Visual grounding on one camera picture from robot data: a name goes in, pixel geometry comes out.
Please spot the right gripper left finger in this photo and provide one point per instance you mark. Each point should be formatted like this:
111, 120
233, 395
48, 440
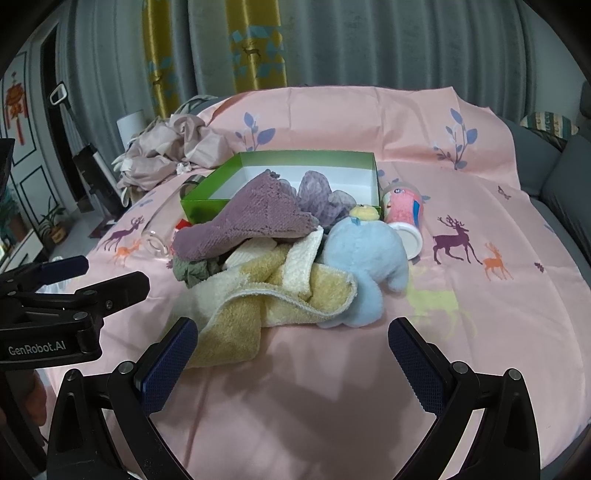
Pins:
80, 442

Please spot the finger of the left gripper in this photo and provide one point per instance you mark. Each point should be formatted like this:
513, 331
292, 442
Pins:
30, 277
113, 295

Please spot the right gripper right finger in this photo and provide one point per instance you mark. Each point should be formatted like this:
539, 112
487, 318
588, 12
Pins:
506, 445

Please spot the green waffle cloth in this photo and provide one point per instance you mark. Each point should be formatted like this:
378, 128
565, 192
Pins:
192, 273

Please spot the yellow fluffy towel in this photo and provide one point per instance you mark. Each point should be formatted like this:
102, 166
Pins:
280, 286

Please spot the purple knitted cloth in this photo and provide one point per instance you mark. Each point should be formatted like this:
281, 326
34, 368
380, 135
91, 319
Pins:
263, 208

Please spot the lavender fuzzy cloth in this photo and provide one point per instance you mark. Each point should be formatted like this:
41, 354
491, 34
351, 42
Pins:
315, 196

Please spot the light blue plush toy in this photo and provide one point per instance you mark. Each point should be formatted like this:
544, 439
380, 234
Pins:
368, 248

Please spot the white tv cabinet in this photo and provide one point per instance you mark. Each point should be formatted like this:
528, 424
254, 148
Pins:
26, 251

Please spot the potted plant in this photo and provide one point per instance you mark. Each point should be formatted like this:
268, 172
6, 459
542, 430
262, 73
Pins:
51, 227

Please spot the clear glass bottle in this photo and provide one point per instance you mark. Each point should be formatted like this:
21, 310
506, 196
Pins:
154, 245

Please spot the red white sock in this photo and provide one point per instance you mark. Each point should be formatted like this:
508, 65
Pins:
182, 224

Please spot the black tripod stand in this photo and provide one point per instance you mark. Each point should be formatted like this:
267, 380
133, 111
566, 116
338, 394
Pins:
89, 162

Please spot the crumpled beige fabric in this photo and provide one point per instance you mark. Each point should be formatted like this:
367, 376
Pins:
165, 148

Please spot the white table lamp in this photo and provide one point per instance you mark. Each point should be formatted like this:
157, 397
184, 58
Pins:
130, 125

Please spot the red chinese knot decoration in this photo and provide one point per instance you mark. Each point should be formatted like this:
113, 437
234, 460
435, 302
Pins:
15, 107

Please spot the pink deer-print tablecloth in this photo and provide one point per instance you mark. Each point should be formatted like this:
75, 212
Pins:
493, 287

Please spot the grey and yellow curtain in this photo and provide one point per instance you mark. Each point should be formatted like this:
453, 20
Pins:
118, 57

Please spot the pink cylindrical canister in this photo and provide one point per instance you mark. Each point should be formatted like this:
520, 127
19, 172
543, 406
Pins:
403, 210

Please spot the green cardboard box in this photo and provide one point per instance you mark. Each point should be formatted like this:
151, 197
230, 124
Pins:
352, 172

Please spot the grey sofa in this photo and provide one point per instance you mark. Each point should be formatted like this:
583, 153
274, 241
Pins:
556, 173

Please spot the striped cushion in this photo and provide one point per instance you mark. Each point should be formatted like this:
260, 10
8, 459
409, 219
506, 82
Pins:
551, 123

